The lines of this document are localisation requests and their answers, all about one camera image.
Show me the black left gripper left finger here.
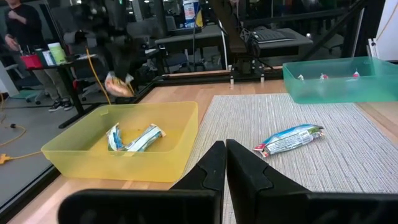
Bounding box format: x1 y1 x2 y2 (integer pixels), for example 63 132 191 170
58 140 227 224

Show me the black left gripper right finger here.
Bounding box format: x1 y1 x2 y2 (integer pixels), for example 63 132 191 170
226 139 398 224

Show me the blue orange snack bar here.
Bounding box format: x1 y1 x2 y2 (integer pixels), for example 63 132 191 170
104 70 135 98

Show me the blue white granola bar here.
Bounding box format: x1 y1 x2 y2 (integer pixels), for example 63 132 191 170
106 123 126 152
123 123 167 152

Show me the blue granola bar red end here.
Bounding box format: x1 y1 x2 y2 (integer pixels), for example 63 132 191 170
252 124 326 158

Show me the grey woven placemat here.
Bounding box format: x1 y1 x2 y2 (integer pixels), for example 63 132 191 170
183 93 398 224

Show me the black side table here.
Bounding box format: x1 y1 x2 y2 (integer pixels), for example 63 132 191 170
26 54 110 129

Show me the dark grey side desk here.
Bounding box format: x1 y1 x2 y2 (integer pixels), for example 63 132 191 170
154 24 231 71

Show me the red storage box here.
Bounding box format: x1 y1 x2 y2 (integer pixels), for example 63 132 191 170
20 53 45 70

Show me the person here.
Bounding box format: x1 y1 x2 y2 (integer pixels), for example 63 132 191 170
0 0 74 113

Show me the yellow translucent plastic bin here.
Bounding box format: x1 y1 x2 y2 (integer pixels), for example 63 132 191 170
40 101 199 183

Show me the green translucent plastic bin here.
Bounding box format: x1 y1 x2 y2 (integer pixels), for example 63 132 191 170
282 56 398 105

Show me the dark grey keyboard desk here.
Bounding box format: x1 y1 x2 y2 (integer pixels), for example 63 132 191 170
257 27 314 58

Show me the black computer keyboard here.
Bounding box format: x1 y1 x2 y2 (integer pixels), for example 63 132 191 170
253 28 298 44

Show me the white panel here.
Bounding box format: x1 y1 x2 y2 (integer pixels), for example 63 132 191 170
368 0 398 62

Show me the yellow hanging extension cable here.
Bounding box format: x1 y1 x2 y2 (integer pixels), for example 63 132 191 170
85 48 113 106

